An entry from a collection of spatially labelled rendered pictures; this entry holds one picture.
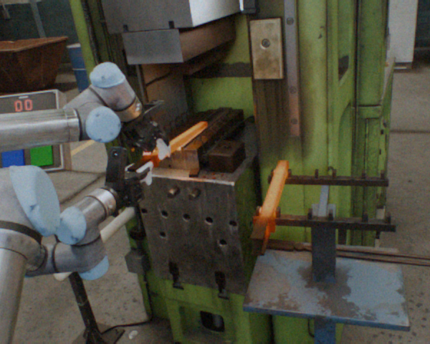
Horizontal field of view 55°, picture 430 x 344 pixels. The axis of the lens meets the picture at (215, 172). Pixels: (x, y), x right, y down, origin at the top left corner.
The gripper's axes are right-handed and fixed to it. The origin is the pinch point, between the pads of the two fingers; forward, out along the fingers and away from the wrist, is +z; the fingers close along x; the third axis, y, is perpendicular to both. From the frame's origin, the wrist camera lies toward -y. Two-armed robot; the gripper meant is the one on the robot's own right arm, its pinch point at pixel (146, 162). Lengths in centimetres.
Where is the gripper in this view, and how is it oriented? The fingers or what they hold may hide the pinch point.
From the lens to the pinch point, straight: 123.9
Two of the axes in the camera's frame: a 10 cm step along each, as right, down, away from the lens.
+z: 4.1, -4.1, 8.1
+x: 9.0, 0.7, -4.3
